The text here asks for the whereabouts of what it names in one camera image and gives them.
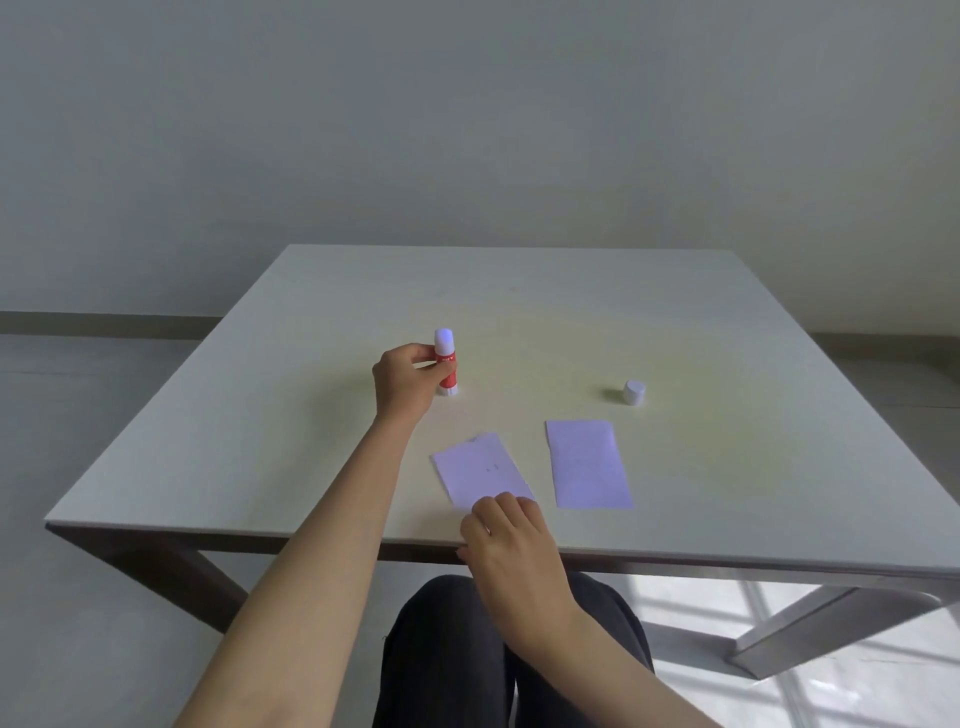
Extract person's right hand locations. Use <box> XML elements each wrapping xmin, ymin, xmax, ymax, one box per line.
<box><xmin>456</xmin><ymin>492</ymin><xmax>583</xmax><ymax>651</ymax></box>

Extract person's left hand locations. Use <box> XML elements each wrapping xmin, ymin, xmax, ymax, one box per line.
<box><xmin>372</xmin><ymin>342</ymin><xmax>457</xmax><ymax>429</ymax></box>

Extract red and white glue stick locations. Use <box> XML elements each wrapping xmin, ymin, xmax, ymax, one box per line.
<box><xmin>433</xmin><ymin>327</ymin><xmax>462</xmax><ymax>396</ymax></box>

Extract white paper slip with marks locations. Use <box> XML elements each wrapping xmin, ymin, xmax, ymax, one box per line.
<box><xmin>430</xmin><ymin>431</ymin><xmax>535</xmax><ymax>513</ymax></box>

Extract person's left forearm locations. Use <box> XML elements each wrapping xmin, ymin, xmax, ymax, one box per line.
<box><xmin>174</xmin><ymin>414</ymin><xmax>423</xmax><ymax>728</ymax></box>

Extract person's right forearm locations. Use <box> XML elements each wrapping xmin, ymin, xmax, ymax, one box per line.
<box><xmin>501</xmin><ymin>603</ymin><xmax>723</xmax><ymax>728</ymax></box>

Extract person's black trousers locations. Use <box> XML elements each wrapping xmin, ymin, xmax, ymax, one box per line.
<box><xmin>372</xmin><ymin>573</ymin><xmax>655</xmax><ymax>728</ymax></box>

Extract plain white paper slip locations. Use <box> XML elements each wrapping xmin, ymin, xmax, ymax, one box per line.
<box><xmin>545</xmin><ymin>419</ymin><xmax>633</xmax><ymax>511</ymax></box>

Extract white table with grey legs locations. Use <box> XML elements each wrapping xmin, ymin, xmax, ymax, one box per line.
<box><xmin>43</xmin><ymin>243</ymin><xmax>960</xmax><ymax>681</ymax></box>

